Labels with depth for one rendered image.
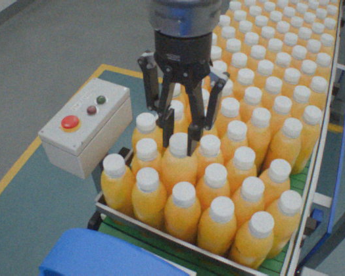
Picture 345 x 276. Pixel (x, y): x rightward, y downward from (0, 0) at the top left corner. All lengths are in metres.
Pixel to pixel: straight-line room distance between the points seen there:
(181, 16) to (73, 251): 0.29
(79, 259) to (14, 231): 1.55
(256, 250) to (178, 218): 0.15
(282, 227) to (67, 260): 0.38
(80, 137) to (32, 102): 1.93
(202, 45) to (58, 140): 0.36
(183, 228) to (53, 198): 1.40
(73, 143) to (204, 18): 0.37
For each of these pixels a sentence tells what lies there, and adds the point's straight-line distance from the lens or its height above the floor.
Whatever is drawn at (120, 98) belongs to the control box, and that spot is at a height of 1.10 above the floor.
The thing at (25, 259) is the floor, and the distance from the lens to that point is 1.82.
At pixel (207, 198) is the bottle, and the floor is 1.05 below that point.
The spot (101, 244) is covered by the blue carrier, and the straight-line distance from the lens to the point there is 0.38.
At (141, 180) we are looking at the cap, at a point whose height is 1.09.
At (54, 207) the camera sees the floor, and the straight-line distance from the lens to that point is 1.91.
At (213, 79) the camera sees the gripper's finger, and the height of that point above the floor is 1.29.
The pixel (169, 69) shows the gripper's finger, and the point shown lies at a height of 1.30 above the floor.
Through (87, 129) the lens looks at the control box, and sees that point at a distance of 0.66.
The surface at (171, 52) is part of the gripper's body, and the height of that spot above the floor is 1.34.
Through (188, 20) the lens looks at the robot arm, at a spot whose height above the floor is 1.39.
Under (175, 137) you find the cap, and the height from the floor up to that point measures 1.14.
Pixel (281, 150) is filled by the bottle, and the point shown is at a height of 1.04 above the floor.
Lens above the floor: 1.57
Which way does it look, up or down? 47 degrees down
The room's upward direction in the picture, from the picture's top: straight up
